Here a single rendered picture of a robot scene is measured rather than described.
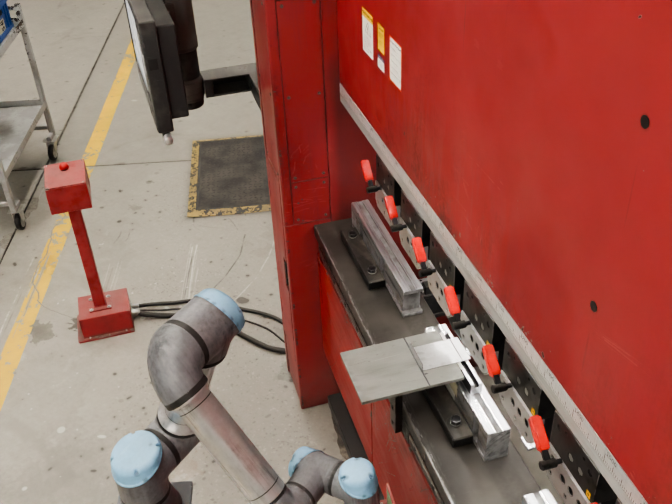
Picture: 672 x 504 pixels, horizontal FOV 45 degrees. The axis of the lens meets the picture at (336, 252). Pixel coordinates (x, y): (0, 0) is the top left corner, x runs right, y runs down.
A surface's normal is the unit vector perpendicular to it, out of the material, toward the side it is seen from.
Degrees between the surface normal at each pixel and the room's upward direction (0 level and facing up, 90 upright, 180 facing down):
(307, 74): 90
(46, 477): 0
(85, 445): 0
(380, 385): 0
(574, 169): 90
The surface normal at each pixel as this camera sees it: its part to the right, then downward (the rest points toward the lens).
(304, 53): 0.29, 0.55
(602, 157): -0.96, 0.20
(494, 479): -0.04, -0.80
